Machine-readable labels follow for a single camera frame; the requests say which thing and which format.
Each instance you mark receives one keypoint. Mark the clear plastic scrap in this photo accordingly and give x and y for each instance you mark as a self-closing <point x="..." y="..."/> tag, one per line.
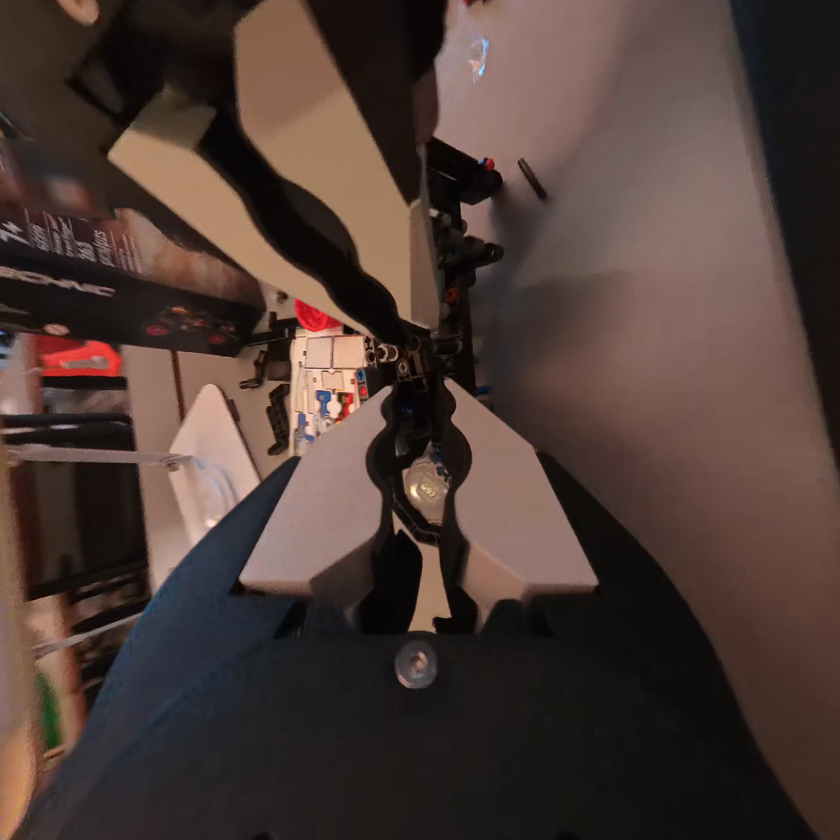
<point x="479" y="58"/>

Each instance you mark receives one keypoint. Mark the white book stand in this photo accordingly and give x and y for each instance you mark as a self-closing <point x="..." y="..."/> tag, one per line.
<point x="79" y="454"/>

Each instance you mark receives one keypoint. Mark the black toy connector piece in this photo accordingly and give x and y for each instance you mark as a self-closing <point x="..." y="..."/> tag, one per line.
<point x="254" y="371"/>

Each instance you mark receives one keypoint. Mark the grey desk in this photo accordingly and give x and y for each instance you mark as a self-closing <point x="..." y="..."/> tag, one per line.
<point x="623" y="328"/>

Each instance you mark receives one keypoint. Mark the black angled toy panel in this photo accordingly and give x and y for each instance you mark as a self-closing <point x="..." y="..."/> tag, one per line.
<point x="275" y="341"/>

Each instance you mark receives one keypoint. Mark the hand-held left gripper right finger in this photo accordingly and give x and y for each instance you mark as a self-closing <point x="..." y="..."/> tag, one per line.
<point x="525" y="518"/>

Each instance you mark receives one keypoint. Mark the red toy wheel hub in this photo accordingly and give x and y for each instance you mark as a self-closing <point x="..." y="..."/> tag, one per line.
<point x="315" y="315"/>

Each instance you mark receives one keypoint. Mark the black axle piece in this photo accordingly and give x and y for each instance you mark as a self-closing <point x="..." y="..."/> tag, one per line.
<point x="533" y="178"/>

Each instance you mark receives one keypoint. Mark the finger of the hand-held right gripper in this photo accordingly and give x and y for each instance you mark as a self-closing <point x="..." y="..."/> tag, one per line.
<point x="190" y="170"/>
<point x="315" y="118"/>

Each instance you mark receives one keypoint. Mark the person's right hand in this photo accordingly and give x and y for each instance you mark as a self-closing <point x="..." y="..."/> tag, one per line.
<point x="426" y="111"/>

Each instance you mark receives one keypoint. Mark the toy car chassis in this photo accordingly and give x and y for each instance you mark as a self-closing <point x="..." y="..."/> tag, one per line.
<point x="463" y="177"/>

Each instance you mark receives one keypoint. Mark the red floor bin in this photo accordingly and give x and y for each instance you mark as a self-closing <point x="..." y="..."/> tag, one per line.
<point x="79" y="359"/>

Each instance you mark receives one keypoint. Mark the black toy set box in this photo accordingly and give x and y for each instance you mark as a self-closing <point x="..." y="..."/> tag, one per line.
<point x="98" y="282"/>

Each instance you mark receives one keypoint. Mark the colourful sticker sheet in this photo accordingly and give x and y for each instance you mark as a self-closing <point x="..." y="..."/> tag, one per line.
<point x="328" y="367"/>

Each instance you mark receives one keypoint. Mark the black perforated pad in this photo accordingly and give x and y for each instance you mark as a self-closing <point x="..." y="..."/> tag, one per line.
<point x="800" y="197"/>

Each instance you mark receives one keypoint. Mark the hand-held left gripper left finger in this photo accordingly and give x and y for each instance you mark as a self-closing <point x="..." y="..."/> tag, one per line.
<point x="315" y="518"/>

